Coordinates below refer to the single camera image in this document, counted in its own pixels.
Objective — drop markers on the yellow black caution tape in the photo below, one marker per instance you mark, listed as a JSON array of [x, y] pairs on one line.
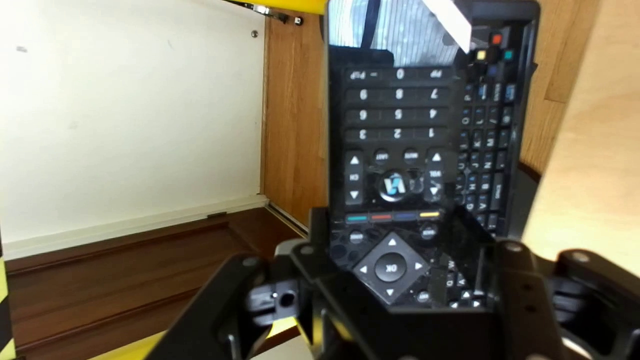
[[5, 312]]

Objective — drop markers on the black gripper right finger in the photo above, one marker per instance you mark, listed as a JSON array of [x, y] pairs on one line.
[[572, 300]]

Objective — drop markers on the black remote with number keypad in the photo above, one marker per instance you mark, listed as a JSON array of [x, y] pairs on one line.
[[392, 113]]

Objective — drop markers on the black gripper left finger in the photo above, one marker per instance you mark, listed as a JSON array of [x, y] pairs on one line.
[[220, 312]]

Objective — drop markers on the white board panel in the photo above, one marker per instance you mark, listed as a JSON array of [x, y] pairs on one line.
[[126, 113]]

